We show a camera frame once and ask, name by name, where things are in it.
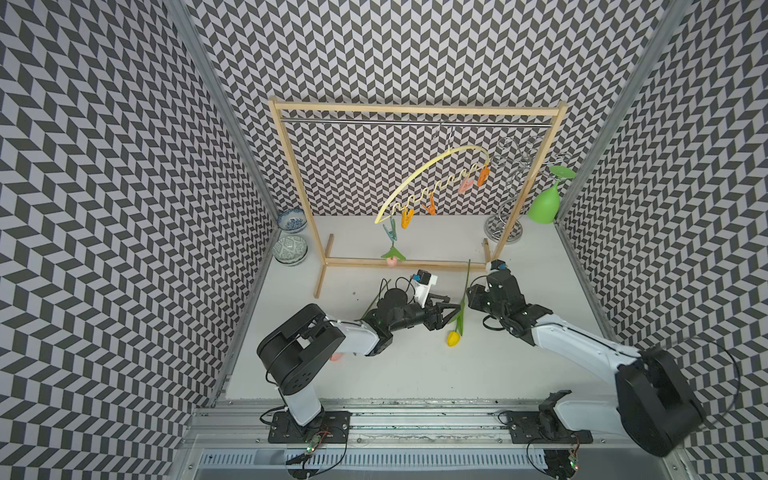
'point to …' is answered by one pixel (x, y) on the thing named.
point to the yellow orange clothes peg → (407, 217)
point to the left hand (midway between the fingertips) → (455, 307)
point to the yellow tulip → (453, 338)
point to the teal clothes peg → (392, 235)
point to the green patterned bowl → (290, 251)
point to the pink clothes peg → (465, 185)
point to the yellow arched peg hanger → (437, 190)
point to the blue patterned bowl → (292, 221)
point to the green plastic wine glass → (543, 207)
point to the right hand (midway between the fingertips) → (470, 295)
